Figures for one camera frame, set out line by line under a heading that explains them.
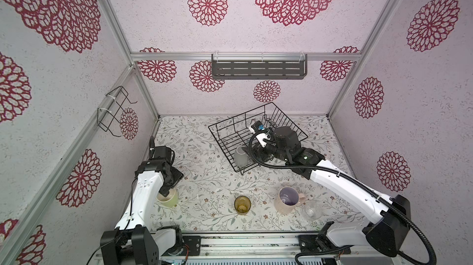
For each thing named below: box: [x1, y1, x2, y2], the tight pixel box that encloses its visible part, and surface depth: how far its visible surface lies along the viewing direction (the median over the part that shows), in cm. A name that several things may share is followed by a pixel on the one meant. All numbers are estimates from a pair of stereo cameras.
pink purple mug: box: [274, 186, 307, 216], surface depth 80 cm
